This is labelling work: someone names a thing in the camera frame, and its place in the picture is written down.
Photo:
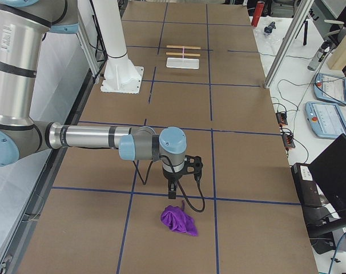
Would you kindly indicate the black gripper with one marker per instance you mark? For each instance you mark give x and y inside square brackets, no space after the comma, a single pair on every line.
[171,177]

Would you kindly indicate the purple towel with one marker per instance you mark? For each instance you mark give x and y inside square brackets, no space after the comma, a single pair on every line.
[176,220]

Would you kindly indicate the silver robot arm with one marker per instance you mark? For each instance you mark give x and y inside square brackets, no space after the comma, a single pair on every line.
[26,22]

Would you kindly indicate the white towel rack base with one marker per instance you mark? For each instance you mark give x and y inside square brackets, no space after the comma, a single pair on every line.
[182,63]

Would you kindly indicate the front wooden rack rod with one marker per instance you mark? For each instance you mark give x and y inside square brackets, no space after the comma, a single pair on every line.
[182,55]

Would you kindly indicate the wooden rack rod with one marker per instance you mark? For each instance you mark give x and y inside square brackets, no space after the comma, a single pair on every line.
[182,55]
[183,47]

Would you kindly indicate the rear wooden rack rod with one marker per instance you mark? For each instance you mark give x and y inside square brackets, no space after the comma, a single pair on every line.
[183,47]

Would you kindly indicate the orange black connector block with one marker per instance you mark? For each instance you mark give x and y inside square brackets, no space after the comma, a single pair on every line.
[282,118]

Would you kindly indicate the black computer box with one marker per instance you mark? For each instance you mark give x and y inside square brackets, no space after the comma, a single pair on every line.
[306,188]

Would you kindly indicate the black monitor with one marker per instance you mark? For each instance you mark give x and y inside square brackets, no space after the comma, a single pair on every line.
[329,172]

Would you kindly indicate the near blue teach pendant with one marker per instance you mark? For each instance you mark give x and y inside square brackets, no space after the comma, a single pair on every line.
[326,119]

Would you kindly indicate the blue teach pendant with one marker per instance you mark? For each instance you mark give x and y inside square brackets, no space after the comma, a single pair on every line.
[330,88]
[326,119]

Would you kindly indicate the dark blue folded umbrella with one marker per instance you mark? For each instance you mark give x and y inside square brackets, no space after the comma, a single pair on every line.
[269,29]

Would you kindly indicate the far blue teach pendant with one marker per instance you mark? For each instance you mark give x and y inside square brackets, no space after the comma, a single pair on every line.
[330,88]

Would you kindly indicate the red cylinder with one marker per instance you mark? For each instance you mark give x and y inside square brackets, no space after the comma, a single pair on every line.
[257,13]

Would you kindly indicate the grey water bottle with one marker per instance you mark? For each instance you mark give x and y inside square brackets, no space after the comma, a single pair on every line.
[322,51]

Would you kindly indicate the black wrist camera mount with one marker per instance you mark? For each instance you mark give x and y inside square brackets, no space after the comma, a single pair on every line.
[193,166]

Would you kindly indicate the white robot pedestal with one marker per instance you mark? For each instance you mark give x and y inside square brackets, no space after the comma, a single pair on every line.
[120,75]

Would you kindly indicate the aluminium frame post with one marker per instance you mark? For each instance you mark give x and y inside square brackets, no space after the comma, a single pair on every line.
[293,29]

